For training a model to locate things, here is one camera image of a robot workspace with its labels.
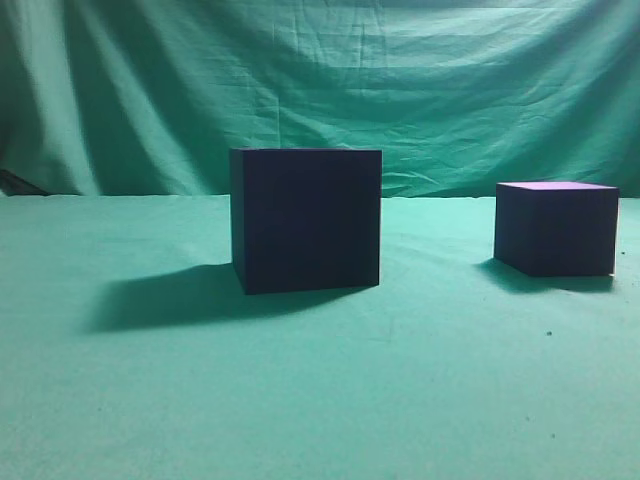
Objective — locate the small purple cube block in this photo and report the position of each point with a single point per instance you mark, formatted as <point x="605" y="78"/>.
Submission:
<point x="556" y="228"/>

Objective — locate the large dark purple groove box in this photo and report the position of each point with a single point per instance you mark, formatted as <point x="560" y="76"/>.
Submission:
<point x="305" y="219"/>

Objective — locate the green table cloth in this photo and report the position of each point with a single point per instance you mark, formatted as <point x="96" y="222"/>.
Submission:
<point x="129" y="351"/>

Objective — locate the green backdrop cloth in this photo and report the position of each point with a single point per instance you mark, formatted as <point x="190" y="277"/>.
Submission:
<point x="149" y="97"/>

